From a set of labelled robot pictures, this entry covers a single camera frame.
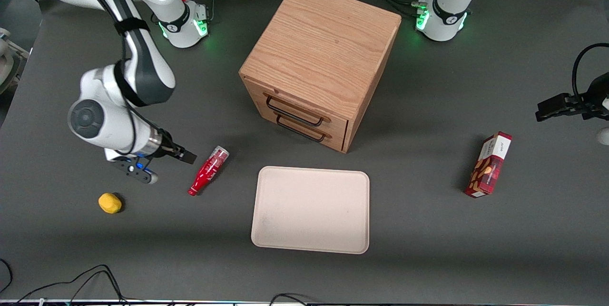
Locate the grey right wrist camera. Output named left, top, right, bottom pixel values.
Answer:
left=112, top=155, right=159, bottom=186

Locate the wooden drawer cabinet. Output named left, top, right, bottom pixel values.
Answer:
left=238, top=0, right=402, bottom=154

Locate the black metal drawer handle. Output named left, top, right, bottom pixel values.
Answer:
left=265, top=95, right=325, bottom=128
left=275, top=114, right=329, bottom=143

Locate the yellow lemon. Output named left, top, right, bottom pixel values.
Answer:
left=98, top=192, right=123, bottom=215

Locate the grey white fixture piece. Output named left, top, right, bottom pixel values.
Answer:
left=0, top=27, right=30, bottom=96

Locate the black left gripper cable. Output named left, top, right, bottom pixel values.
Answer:
left=571, top=43, right=609, bottom=105

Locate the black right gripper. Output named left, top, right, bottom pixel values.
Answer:
left=155, top=130, right=197, bottom=165

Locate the black cable at table edge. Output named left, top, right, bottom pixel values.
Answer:
left=268, top=292, right=311, bottom=306

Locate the red cookie box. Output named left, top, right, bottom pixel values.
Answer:
left=464, top=131, right=513, bottom=198

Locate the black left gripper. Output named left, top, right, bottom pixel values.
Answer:
left=535, top=72, right=609, bottom=122

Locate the long black looped cable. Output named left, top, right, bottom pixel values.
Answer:
left=17, top=264, right=130, bottom=306

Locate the beige plastic tray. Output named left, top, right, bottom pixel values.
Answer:
left=250, top=166, right=371, bottom=255

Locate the short black curved cable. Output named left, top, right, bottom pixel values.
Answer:
left=0, top=257, right=13, bottom=294

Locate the red coke bottle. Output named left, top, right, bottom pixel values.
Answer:
left=187, top=146, right=230, bottom=197

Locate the wooden drawer front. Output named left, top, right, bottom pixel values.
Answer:
left=254, top=101, right=349, bottom=153
left=244, top=79, right=351, bottom=138

